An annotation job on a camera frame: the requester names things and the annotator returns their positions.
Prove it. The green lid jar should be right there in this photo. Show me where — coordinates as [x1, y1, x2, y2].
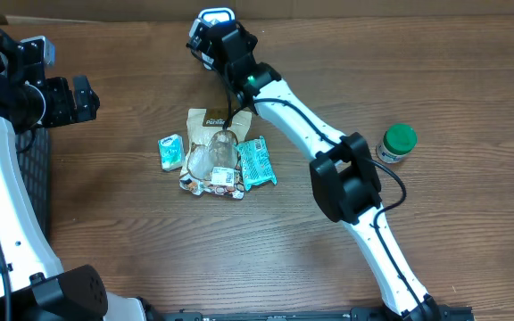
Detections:
[376, 123, 418, 164]

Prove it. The grey plastic mesh basket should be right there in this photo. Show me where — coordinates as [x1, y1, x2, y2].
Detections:
[15, 128, 51, 241]

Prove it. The orange packet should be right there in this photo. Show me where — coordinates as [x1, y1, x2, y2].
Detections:
[187, 18, 209, 51]

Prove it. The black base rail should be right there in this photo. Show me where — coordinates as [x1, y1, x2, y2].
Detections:
[158, 305, 477, 321]

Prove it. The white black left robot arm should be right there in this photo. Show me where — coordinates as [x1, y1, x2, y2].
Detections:
[0, 29, 158, 321]

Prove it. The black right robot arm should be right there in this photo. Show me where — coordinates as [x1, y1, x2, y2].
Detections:
[187, 8, 442, 320]

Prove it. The cardboard backdrop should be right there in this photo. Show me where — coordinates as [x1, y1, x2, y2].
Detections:
[0, 0, 514, 23]

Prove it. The teal snack packet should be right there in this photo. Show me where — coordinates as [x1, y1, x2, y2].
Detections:
[236, 136, 278, 191]

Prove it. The small teal tissue pack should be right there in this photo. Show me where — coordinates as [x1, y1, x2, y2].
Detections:
[158, 134, 185, 171]

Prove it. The brown beige snack pouch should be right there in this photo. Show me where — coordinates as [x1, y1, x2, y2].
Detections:
[179, 109, 252, 200]

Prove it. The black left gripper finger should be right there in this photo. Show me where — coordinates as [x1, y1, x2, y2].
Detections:
[73, 75, 92, 95]
[74, 91, 100, 123]

